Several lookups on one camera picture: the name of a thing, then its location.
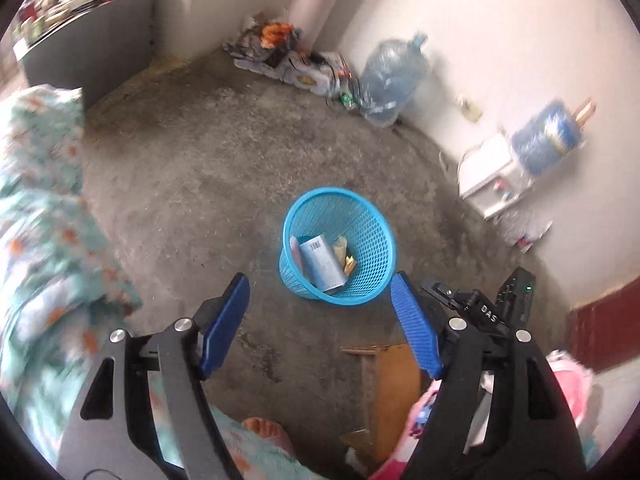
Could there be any pink slipper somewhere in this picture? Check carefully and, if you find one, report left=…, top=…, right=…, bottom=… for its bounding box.
left=547, top=350, right=594, bottom=427

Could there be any grey side cabinet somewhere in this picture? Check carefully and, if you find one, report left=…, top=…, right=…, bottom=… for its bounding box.
left=13, top=0, right=153, bottom=108

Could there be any small wooden stool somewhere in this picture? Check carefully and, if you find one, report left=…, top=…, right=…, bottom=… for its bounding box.
left=341, top=342, right=421, bottom=466

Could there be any brown paper bag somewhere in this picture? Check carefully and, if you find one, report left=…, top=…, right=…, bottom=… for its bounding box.
left=333, top=236, right=357, bottom=278

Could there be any blue mesh trash basket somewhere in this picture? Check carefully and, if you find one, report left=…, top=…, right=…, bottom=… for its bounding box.
left=279, top=188, right=396, bottom=307

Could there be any blue white carton box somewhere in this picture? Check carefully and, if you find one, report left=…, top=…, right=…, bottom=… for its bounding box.
left=300, top=235, right=347, bottom=292

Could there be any empty water jug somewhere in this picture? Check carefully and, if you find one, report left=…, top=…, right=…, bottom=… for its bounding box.
left=359, top=32, right=430, bottom=128

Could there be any water bottle on dispenser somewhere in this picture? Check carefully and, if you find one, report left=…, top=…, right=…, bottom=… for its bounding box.
left=511, top=100, right=582, bottom=178

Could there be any floral teal quilt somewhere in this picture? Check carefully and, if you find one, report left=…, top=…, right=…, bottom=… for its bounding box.
left=1, top=86, right=311, bottom=479

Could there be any white water dispenser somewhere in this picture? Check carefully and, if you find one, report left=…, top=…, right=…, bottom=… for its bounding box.
left=457, top=140, right=533, bottom=220

